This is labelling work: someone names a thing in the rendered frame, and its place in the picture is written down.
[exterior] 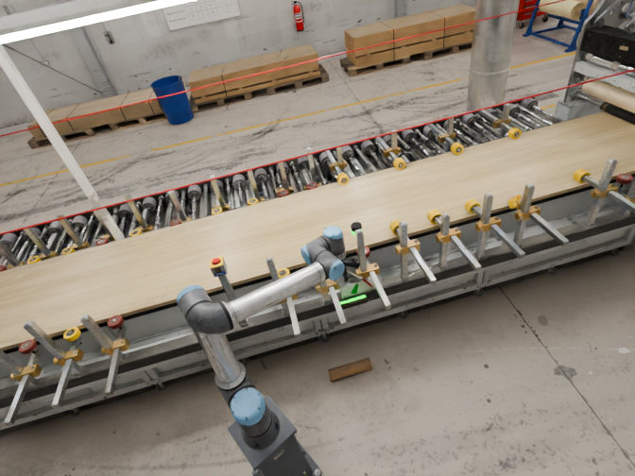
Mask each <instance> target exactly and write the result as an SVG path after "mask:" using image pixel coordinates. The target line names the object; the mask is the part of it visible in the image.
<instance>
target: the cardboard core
mask: <svg viewBox="0 0 635 476"><path fill-rule="evenodd" d="M371 369H372V365H371V361H370V359H369V358H366V359H363V360H359V361H356V362H353V363H350V364H346V365H342V366H338V367H335V368H332V369H328V371H329V375H330V378H331V382H332V381H336V380H339V379H342V378H345V377H349V376H351V375H354V374H357V373H361V372H364V371H367V370H371Z"/></svg>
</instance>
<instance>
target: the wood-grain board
mask: <svg viewBox="0 0 635 476"><path fill-rule="evenodd" d="M610 159H615V160H617V161H618V162H617V164H616V167H615V169H614V172H613V175H612V177H611V179H617V176H618V175H619V174H629V175H632V174H635V135H634V134H631V133H629V132H627V131H625V130H623V129H621V128H619V127H616V126H614V125H612V124H610V123H608V122H605V121H603V120H601V119H599V118H597V117H595V116H593V115H588V116H584V117H580V118H576V119H574V120H570V121H566V122H562V123H559V124H555V125H552V126H548V127H542V128H538V129H534V130H531V131H527V132H524V133H522V134H521V136H520V137H519V138H518V139H516V140H514V139H512V138H510V137H505V138H503V139H499V140H495V141H491V142H488V143H484V144H478V145H475V146H471V147H467V148H464V150H463V152H462V153H461V154H459V155H456V154H455V153H454V152H449V153H445V154H442V155H438V156H435V157H431V158H428V159H424V160H420V161H414V162H411V163H407V164H406V165H405V168H404V169H403V170H397V169H396V167H392V168H388V169H386V170H382V171H378V172H374V173H371V174H367V175H364V176H360V177H357V178H350V179H349V182H348V183H347V184H346V185H340V184H339V182H336V183H332V184H329V185H325V186H321V187H317V188H315V189H311V190H307V191H303V192H300V193H296V194H293V195H287V196H283V197H279V198H275V199H272V200H269V201H265V202H261V203H257V204H254V205H250V206H247V207H243V208H240V209H236V210H232V211H228V212H223V213H219V214H215V215H212V216H208V217H204V218H200V219H198V220H194V221H190V222H186V223H183V224H179V225H176V226H172V227H169V228H165V229H158V230H155V231H152V232H148V233H144V234H141V235H137V236H133V237H129V238H127V239H123V240H119V241H115V242H112V243H108V244H105V245H101V246H95V247H91V248H87V249H84V250H81V251H77V252H73V253H70V254H66V255H62V256H59V257H55V258H52V259H48V260H44V261H40V262H37V263H31V264H27V265H24V266H20V267H16V268H12V269H10V270H6V271H2V272H0V349H1V350H2V351H3V350H7V349H13V348H17V347H20V345H21V344H22V343H23V342H25V341H26V340H29V339H32V340H33V341H35V342H37V340H36V339H35V338H34V337H33V336H32V335H31V334H30V333H29V332H28V331H26V330H25V329H24V325H25V323H26V322H27V321H31V320H33V321H34V322H35V323H36V324H37V325H38V326H39V327H40V328H41V329H42V330H43V331H44V332H45V333H46V334H47V335H48V336H49V337H54V336H57V335H61V334H64V333H65V332H66V331H67V330H68V329H70V328H73V327H77V328H78V329H79V330H80V329H84V328H86V327H85V326H84V325H83V324H82V323H81V322H80V319H81V317H82V316H83V315H89V316H90V317H91V318H92V319H93V320H94V321H95V323H96V324H100V323H104V322H108V321H109V319H110V318H111V317H113V316H114V315H121V316H122V317H124V316H128V315H134V314H138V313H140V312H144V311H147V310H151V309H154V308H158V307H162V306H164V305H168V304H171V303H175V302H177V295H178V294H179V292H180V291H181V290H182V289H183V288H185V287H187V286H189V285H194V284H195V285H200V286H201V287H202V288H203V289H205V291H206V293H207V294H208V293H212V292H214V291H218V290H222V289H224V288H223V286H222V284H221V282H220V280H219V278H218V277H214V275H213V273H212V271H211V268H210V259H213V258H217V257H220V256H223V258H224V260H225V262H226V265H227V276H228V278H229V281H230V283H231V285H232V286H235V285H238V284H242V283H245V282H249V281H255V280H259V279H261V278H265V277H268V276H271V275H270V272H269V269H268V266H267V263H266V258H269V257H272V258H273V261H274V263H275V266H276V269H277V272H278V270H280V269H282V268H286V269H288V270H292V269H296V268H299V267H303V266H306V265H308V264H307V263H306V262H305V261H304V259H303V258H302V256H301V253H300V249H301V248H302V247H303V246H305V245H307V244H308V243H310V242H312V241H313V240H315V239H317V238H318V237H319V236H321V235H323V231H324V229H326V228H327V227H330V226H336V227H339V228H341V229H342V232H343V235H344V236H343V238H344V244H345V249H346V254H350V253H353V252H356V250H357V244H356V238H355V235H353V234H352V229H351V224H352V223H354V222H359V223H361V224H362V231H363V235H364V244H365V247H368V248H370V247H376V246H379V245H382V244H386V243H389V242H393V241H397V240H400V237H399V235H395V234H393V232H392V231H391V229H390V227H389V225H390V223H391V222H392V221H394V220H400V221H401V222H403V221H405V222H406V224H407V237H410V236H413V235H417V234H420V233H424V232H427V231H430V230H436V229H440V227H439V226H438V225H437V224H432V223H431V222H430V220H429V219H428V217H427V214H428V213H429V212H430V211H432V210H439V212H440V213H441V214H444V213H448V214H449V215H450V225H453V224H457V223H460V222H464V221H467V220H471V219H474V218H477V217H478V216H477V215H476V214H475V213H469V212H468V211H467V210H466V209H465V203H466V202H467V201H468V200H470V199H475V200H476V201H477V202H478V203H479V204H480V205H481V209H482V208H483V201H484V194H488V193H491V194H492V195H493V201H492V207H491V213H497V212H500V211H503V210H507V209H510V208H509V205H508V203H507V201H508V200H510V199H511V198H512V197H513V196H518V195H521V198H523V192H524V188H525V185H526V184H529V183H532V184H533V185H534V186H535V190H534V194H533V197H532V201H531V202H534V201H538V200H542V199H545V198H548V197H551V196H557V195H561V194H564V193H568V192H571V191H574V190H578V189H581V188H585V187H588V186H591V185H590V184H588V183H586V182H584V183H579V182H577V181H576V180H574V179H573V175H574V173H575V171H577V170H578V169H584V170H586V171H588V172H589V173H590V174H591V177H592V178H594V179H596V180H597V181H600V179H601V176H602V174H603V171H604V168H605V166H606V163H607V160H610Z"/></svg>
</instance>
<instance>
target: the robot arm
mask: <svg viewBox="0 0 635 476"><path fill-rule="evenodd" d="M343 236H344V235H343V232H342V229H341V228H339V227H336V226H330V227H327V228H326V229H324V231H323V235H321V236H319V237H318V238H317V239H315V240H313V241H312V242H310V243H308V244H307V245H305V246H303V247H302V248H301V249H300V253H301V256H302V258H303V259H304V261H305V262H306V263H307V264H308V266H306V267H304V268H303V269H300V270H298V271H296V272H294V273H292V274H290V275H287V276H285V277H283V278H281V279H279V280H275V281H273V282H272V283H270V284H267V285H265V286H263V287H261V288H259V289H257V290H254V291H252V292H250V293H248V294H246V295H243V296H242V297H239V298H237V299H235V300H232V301H230V302H228V303H227V302H224V301H220V302H218V303H215V304H213V302H212V301H211V299H210V298H209V296H208V295H207V293H206V291H205V289H203V288H202V287H201V286H200V285H195V284H194V285H189V286H187V287H185V288H183V289H182V290H181V291H180V292H179V294H178V295H177V303H178V306H179V307H180V310H181V311H182V313H183V315H184V317H185V319H186V321H187V323H188V324H189V326H190V327H191V328H192V330H193V332H194V334H195V336H196V338H197V340H198V342H199V343H200V345H201V347H202V349H203V351H204V353H205V355H206V356H207V358H208V360H209V362H210V364H211V366H212V368H213V369H214V371H215V383H216V386H217V387H218V389H219V390H220V392H221V394H222V396H223V398H224V400H225V401H226V402H227V404H228V406H229V408H230V410H231V411H232V416H233V418H234V419H235V420H236V422H237V423H238V425H239V426H240V428H241V429H242V437H243V440H244V441H245V443H246V444H247V445H248V446H249V447H250V448H252V449H255V450H261V449H264V448H266V447H268V446H270V445H271V444H272V443H273V442H274V441H275V440H276V438H277V436H278V434H279V431H280V420H279V419H278V417H277V415H276V414H275V413H274V412H273V411H271V410H269V409H268V407H267V405H266V402H265V400H264V398H263V396H262V395H261V393H260V392H258V390H257V388H256V387H255V385H254V384H253V382H252V381H251V379H250V377H249V375H248V373H247V371H246V369H245V367H244V365H243V364H242V363H240V362H237V360H236V358H235V356H234V353H233V351H232V348H231V346H230V343H229V341H228V339H227V337H226V335H225V332H229V331H231V330H233V329H234V327H235V325H236V323H238V322H240V321H242V320H244V319H246V318H248V317H250V316H252V315H255V314H257V313H259V312H261V311H263V310H264V309H266V308H268V307H270V306H272V305H274V304H276V303H279V302H281V301H283V300H285V299H287V298H290V297H292V296H294V295H296V294H297V293H299V292H301V291H303V290H305V289H307V288H309V287H311V286H313V285H315V284H317V283H319V282H321V281H326V280H327V279H330V280H331V281H336V280H338V281H337V282H336V284H341V283H344V285H346V284H347V282H348V276H347V274H348V272H347V268H346V266H348V267H356V268H358V267H359V265H360V263H359V262H358V260H357V259H351V258H345V257H346V249H345V244H344V238H343Z"/></svg>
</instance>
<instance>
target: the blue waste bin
mask: <svg viewBox="0 0 635 476"><path fill-rule="evenodd" d="M182 80H183V81H184V79H183V77H182V76H167V77H163V78H160V79H158V80H156V81H154V82H152V83H151V84H150V87H151V88H152V89H153V91H154V93H155V94H156V96H157V97H161V96H165V95H169V94H174V95H170V96H167V97H163V98H159V99H158V101H159V103H160V105H161V107H162V109H163V112H164V114H165V116H166V118H167V120H168V122H169V124H171V125H180V124H183V123H186V122H188V121H190V120H192V119H193V118H194V114H193V112H192V109H191V106H190V102H189V99H188V96H187V93H180V92H184V91H185V90H186V91H187V89H186V86H185V82H184V85H183V82H182ZM184 87H185V88H184ZM175 93H178V94H175Z"/></svg>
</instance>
